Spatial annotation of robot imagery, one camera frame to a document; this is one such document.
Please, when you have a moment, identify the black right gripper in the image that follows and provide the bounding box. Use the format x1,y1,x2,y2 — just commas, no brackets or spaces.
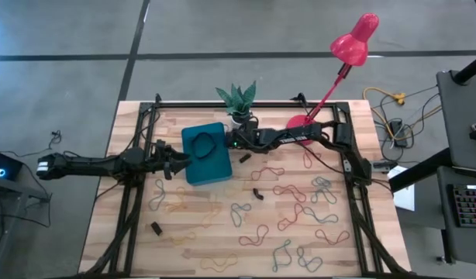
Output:
223,129,264,153

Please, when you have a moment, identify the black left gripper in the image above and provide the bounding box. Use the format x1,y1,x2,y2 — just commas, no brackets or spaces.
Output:
147,145,192,181

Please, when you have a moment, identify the teal plastic bin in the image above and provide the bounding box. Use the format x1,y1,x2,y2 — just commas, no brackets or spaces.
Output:
181,122,234,187

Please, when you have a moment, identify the yellow rubber band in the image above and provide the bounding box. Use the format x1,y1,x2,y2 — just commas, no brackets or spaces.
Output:
198,253,239,273
200,193,223,229
160,230,198,246
164,186,188,213

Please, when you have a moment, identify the red rubber band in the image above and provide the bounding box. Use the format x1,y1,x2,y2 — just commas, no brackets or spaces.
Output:
302,149,323,170
250,166,286,182
271,184,308,204
314,228,351,246
276,202,305,232
237,223,270,247

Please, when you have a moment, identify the black rubber band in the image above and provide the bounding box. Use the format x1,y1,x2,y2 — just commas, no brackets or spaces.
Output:
190,132,218,160

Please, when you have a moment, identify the teal rubber band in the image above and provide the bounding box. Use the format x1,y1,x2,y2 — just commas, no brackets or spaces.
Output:
302,206,340,225
310,188,338,205
296,246,324,274
271,238,293,273
147,177,167,212
229,201,253,228

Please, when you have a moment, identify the gray rubber band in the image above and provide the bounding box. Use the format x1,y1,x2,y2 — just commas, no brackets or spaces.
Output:
312,176,333,191

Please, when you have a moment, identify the white plant pot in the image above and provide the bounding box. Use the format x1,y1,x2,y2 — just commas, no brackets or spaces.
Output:
229,112,254,131

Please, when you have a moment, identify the green snake plant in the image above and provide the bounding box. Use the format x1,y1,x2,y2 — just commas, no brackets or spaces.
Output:
215,80,258,117

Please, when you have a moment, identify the red desk lamp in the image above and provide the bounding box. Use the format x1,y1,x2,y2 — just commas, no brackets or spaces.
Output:
286,12,381,146

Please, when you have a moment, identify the small gray box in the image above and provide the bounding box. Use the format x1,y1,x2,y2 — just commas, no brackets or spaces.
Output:
371,160,398,174

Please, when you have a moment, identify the gray metal stand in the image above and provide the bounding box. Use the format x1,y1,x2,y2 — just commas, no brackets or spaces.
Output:
0,177,53,279

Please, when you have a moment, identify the black power adapter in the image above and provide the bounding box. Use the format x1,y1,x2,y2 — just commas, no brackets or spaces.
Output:
388,119,409,148

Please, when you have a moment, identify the black computer with blue light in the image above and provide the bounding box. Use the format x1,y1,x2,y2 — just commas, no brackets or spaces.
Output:
0,149,24,181

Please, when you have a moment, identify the white paper sheet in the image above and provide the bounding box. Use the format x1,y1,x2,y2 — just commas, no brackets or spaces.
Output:
387,165,416,212

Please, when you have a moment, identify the black desk beam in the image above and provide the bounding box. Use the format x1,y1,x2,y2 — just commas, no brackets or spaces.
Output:
388,146,456,193

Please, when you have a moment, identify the dark gray desk top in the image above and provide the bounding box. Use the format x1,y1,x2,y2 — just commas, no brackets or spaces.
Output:
436,166,476,264
435,69,476,171

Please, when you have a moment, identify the backlit computer keyboard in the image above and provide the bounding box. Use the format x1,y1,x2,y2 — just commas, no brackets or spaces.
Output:
449,184,476,229

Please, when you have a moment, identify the black pole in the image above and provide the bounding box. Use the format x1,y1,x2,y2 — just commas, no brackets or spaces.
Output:
453,52,476,85

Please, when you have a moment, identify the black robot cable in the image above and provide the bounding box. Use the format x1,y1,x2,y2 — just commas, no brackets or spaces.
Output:
139,110,161,156

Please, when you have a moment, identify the thin black floor cable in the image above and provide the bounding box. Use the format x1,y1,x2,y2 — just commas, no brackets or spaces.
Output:
0,129,63,160

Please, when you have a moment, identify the black floor cable bundle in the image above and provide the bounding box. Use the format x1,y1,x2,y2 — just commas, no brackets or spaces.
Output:
371,83,444,162

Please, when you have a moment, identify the yellow floor cable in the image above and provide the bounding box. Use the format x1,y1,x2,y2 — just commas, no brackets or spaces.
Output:
362,87,443,143

